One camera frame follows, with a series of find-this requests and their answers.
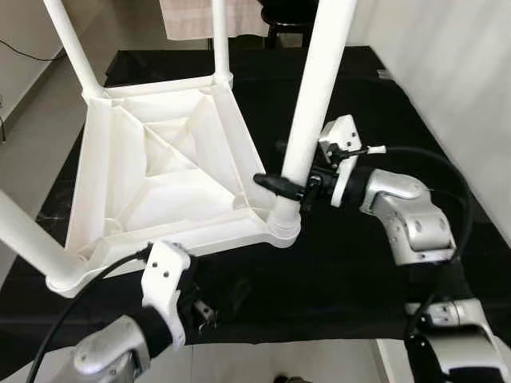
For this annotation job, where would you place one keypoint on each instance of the black tablecloth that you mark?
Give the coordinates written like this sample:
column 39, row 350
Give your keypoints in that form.
column 359, row 271

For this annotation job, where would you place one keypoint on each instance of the white plastic table top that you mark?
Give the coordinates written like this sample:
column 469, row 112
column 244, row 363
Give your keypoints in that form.
column 160, row 183

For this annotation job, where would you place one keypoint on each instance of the black stool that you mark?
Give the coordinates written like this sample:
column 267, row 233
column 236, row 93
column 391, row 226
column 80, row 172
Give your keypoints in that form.
column 287, row 20

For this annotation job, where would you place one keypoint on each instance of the white checked cloth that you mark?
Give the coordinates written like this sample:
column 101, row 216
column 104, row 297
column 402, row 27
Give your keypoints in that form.
column 192, row 16

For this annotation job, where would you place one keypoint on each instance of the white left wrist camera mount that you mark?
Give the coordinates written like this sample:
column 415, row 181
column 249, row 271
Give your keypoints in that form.
column 164, row 275

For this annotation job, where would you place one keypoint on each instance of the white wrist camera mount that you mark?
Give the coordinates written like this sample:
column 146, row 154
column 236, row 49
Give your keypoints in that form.
column 339, row 136
column 164, row 275

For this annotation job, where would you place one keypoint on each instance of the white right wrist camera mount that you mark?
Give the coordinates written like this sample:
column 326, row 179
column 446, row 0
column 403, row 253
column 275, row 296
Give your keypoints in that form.
column 339, row 136

